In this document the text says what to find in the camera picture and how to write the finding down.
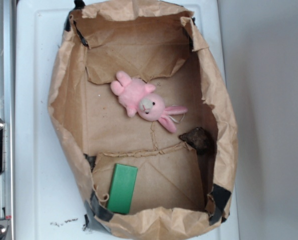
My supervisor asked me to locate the pink plush bunny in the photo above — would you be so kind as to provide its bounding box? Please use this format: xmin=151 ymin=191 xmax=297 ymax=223
xmin=110 ymin=71 xmax=188 ymax=133

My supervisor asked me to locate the dark brown rock lump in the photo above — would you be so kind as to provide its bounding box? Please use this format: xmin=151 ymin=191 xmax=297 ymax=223
xmin=179 ymin=127 xmax=214 ymax=155

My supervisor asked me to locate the green rectangular block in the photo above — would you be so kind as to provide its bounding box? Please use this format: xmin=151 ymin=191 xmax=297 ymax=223
xmin=107 ymin=163 xmax=138 ymax=215

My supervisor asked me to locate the brown paper bag tray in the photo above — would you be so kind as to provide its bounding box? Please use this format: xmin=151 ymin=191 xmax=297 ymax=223
xmin=48 ymin=0 xmax=238 ymax=240

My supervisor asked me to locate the aluminium frame rail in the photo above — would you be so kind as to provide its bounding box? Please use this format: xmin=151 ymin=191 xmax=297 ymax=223
xmin=0 ymin=0 xmax=16 ymax=240

